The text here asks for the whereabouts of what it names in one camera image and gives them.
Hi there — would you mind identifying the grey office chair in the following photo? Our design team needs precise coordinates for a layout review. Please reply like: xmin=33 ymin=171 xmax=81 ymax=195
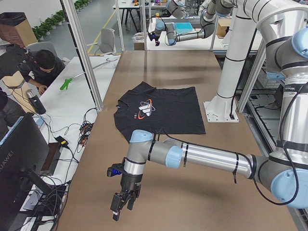
xmin=87 ymin=28 xmax=116 ymax=56

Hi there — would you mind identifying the black graphic t-shirt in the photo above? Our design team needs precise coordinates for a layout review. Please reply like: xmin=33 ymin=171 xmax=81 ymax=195
xmin=114 ymin=82 xmax=205 ymax=141

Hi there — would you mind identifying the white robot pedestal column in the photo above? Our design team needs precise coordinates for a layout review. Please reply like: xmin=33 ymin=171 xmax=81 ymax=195
xmin=205 ymin=0 xmax=257 ymax=122

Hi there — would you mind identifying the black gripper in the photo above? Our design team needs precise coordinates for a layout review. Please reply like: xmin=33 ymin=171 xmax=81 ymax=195
xmin=154 ymin=37 xmax=160 ymax=46
xmin=110 ymin=172 xmax=143 ymax=221

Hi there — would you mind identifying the black Huawei monitor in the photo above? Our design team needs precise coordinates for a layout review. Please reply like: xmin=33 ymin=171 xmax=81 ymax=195
xmin=0 ymin=113 xmax=49 ymax=231

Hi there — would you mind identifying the green-tipped reacher grabber tool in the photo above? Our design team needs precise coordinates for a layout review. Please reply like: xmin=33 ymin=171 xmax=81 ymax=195
xmin=59 ymin=57 xmax=119 ymax=91

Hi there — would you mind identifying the black water bottle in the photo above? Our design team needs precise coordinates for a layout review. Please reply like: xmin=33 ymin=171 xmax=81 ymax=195
xmin=26 ymin=89 xmax=46 ymax=115

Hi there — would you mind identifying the aluminium frame post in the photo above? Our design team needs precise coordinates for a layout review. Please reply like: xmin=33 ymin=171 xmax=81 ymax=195
xmin=60 ymin=0 xmax=103 ymax=112

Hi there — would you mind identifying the red power strip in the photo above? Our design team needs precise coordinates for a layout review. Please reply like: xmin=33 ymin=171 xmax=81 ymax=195
xmin=78 ymin=121 xmax=94 ymax=146

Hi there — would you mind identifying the blue plastic bin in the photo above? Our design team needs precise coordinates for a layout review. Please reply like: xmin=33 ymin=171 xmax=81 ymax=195
xmin=175 ymin=22 xmax=193 ymax=34

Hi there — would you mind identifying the black power adapter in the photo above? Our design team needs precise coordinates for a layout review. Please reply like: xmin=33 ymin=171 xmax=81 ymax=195
xmin=55 ymin=136 xmax=69 ymax=148

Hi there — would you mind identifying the cardboard box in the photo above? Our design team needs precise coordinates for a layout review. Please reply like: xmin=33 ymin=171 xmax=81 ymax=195
xmin=216 ymin=18 xmax=231 ymax=38

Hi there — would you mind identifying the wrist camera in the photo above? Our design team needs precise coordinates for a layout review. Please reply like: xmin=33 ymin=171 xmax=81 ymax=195
xmin=107 ymin=163 xmax=124 ymax=177
xmin=148 ymin=32 xmax=155 ymax=41

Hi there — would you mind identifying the person in black jacket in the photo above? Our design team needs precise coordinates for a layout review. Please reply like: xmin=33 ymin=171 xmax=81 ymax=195
xmin=0 ymin=45 xmax=65 ymax=95

